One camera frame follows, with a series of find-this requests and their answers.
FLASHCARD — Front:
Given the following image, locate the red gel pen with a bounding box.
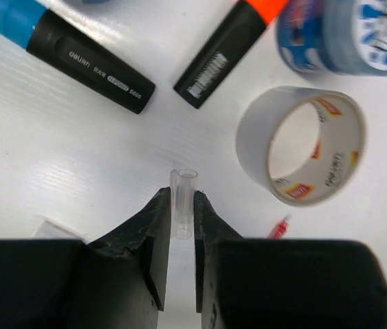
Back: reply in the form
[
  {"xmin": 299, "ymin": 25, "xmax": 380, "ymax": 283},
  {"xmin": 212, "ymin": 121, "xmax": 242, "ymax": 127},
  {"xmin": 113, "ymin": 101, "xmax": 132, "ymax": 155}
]
[{"xmin": 267, "ymin": 215, "xmax": 292, "ymax": 239}]

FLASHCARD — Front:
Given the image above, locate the orange highlighter marker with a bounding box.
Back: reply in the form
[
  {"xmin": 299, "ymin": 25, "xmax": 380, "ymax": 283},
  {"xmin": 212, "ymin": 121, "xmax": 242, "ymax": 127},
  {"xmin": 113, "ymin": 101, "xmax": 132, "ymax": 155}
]
[{"xmin": 174, "ymin": 0, "xmax": 288, "ymax": 109}]

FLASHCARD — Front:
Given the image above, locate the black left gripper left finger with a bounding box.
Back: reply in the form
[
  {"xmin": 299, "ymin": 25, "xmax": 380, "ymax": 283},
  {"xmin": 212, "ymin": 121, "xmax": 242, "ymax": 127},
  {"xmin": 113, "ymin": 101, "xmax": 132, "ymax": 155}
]
[{"xmin": 0, "ymin": 188, "xmax": 170, "ymax": 328}]

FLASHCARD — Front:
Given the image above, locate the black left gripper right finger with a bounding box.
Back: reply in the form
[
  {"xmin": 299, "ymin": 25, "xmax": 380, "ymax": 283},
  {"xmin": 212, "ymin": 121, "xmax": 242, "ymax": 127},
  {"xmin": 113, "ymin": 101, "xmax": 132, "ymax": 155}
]
[{"xmin": 194, "ymin": 192, "xmax": 387, "ymax": 328}]

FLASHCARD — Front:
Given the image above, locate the blue highlighter marker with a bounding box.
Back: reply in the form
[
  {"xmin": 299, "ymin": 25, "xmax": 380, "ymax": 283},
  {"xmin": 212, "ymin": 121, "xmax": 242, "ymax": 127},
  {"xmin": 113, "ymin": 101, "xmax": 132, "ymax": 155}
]
[{"xmin": 0, "ymin": 1, "xmax": 155, "ymax": 114}]

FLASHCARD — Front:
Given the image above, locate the blue paint jar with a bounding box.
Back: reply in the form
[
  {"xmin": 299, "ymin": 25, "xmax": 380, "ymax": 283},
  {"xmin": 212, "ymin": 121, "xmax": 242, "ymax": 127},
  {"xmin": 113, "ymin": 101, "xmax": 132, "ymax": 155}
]
[
  {"xmin": 276, "ymin": 1, "xmax": 387, "ymax": 76},
  {"xmin": 66, "ymin": 0, "xmax": 110, "ymax": 6}
]

